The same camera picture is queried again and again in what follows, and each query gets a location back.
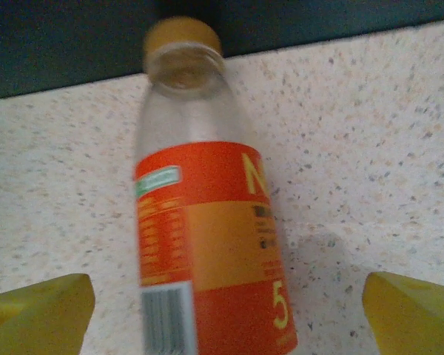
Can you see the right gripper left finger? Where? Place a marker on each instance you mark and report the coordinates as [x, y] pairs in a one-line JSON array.
[[33, 321]]

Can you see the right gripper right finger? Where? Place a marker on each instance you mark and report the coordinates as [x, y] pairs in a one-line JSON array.
[[418, 321]]

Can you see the orange label bottle yellow cap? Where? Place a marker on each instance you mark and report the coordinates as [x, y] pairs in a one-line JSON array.
[[214, 229]]

